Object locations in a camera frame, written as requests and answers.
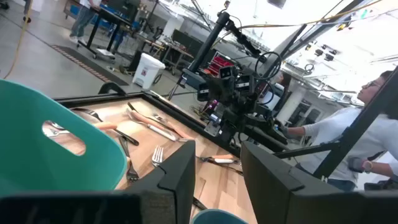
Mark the mint green plastic bin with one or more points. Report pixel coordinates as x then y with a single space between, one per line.
25 140

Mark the blue-grey plastic bin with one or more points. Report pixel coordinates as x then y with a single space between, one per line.
217 217

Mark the red tool chest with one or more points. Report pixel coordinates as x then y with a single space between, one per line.
219 63

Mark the black workbench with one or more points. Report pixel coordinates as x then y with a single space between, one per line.
109 15

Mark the person's wristwatch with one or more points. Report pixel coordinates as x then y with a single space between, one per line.
367 165

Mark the person's hand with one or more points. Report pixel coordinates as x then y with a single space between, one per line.
282 130
356 165

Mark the person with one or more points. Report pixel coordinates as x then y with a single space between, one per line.
82 18
329 127
27 9

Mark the black support beam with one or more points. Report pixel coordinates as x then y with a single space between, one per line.
357 124

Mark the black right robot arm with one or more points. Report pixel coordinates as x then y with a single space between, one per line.
207 43

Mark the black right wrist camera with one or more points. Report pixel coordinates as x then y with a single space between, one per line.
226 72

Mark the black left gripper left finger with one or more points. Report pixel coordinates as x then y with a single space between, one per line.
174 186

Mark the white trash bin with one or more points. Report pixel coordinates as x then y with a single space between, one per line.
146 70

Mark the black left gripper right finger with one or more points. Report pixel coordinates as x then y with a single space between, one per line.
280 193

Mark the black floor mat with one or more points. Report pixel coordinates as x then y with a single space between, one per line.
90 66

